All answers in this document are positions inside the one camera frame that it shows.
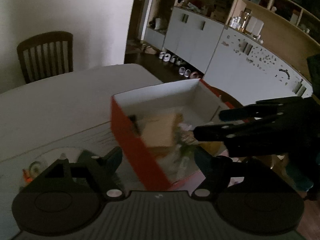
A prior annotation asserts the yellow plush toy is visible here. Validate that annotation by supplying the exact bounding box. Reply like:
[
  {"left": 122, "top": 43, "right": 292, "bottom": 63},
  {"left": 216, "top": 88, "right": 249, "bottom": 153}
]
[{"left": 200, "top": 141, "right": 225, "bottom": 157}]

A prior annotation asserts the tan tissue pack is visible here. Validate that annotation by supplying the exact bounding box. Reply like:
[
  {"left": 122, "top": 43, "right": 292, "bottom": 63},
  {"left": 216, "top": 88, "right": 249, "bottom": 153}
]
[{"left": 138, "top": 112, "right": 183, "bottom": 159}]

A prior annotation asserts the black snack packet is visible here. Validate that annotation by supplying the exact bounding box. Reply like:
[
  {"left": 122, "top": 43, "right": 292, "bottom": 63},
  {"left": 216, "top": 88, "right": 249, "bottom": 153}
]
[{"left": 128, "top": 115, "right": 140, "bottom": 136}]

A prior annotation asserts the red white cardboard box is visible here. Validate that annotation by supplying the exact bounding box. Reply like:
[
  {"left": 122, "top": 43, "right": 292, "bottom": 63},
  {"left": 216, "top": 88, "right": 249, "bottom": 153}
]
[{"left": 111, "top": 79, "right": 240, "bottom": 191}]

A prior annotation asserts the wooden open shelf unit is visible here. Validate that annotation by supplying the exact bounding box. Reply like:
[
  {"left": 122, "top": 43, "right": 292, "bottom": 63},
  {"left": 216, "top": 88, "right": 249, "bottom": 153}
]
[{"left": 175, "top": 0, "right": 319, "bottom": 80}]

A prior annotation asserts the dark wooden chair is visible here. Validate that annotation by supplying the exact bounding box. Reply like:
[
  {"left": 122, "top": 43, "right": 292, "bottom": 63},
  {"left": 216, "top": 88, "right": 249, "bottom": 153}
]
[{"left": 17, "top": 31, "right": 73, "bottom": 84}]

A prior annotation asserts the grey wall cabinet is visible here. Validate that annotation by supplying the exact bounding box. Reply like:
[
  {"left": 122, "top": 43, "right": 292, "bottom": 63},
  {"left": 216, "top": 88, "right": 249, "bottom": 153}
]
[{"left": 143, "top": 6, "right": 313, "bottom": 106}]

